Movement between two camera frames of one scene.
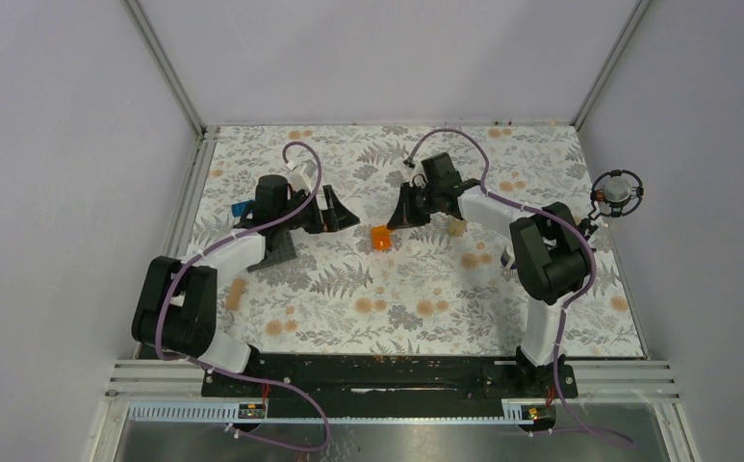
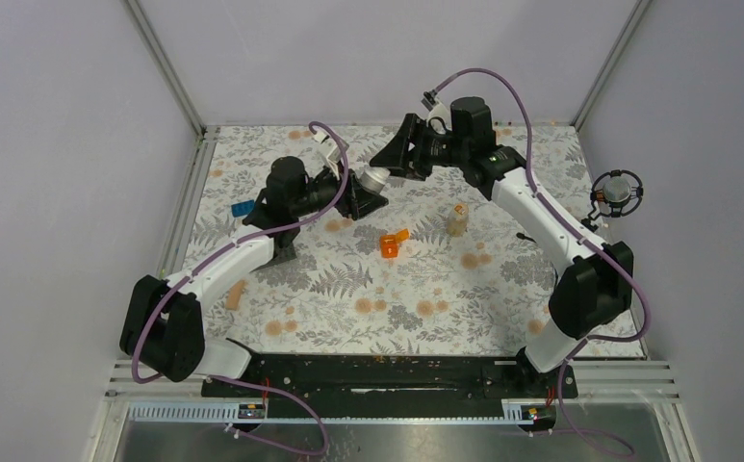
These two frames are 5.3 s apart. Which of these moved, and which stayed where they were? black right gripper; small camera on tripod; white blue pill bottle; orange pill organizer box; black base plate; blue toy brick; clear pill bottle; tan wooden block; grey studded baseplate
Moved: white blue pill bottle; black right gripper; orange pill organizer box
Stayed: tan wooden block; grey studded baseplate; black base plate; blue toy brick; clear pill bottle; small camera on tripod
